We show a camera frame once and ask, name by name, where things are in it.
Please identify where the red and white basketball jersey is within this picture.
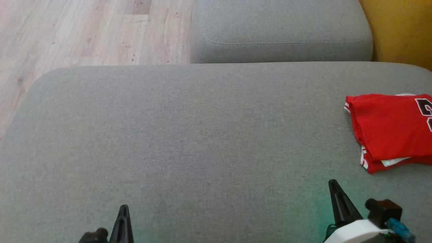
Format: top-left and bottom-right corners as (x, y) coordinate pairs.
(344, 93), (432, 174)

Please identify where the blue right camera connector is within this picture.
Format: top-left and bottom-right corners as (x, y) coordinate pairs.
(386, 218), (416, 243)

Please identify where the narrow grey sofa seat cushion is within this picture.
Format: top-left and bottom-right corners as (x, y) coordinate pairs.
(189, 0), (374, 64)

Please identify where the yellow sofa back cushion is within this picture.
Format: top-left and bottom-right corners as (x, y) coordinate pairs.
(358, 0), (432, 71)

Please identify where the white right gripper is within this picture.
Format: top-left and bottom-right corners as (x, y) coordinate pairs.
(323, 180), (392, 243)

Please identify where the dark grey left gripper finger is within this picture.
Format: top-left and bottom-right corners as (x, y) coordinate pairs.
(121, 204), (135, 243)
(109, 205), (124, 243)

